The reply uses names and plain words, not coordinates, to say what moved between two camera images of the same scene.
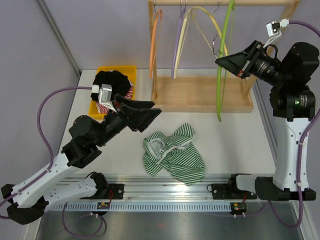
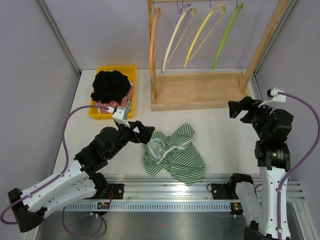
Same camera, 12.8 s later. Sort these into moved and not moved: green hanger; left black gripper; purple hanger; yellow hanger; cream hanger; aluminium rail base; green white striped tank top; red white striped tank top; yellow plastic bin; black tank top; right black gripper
Moved: cream hanger; green hanger; right black gripper; yellow hanger; purple hanger; left black gripper
Not moved: aluminium rail base; red white striped tank top; black tank top; green white striped tank top; yellow plastic bin
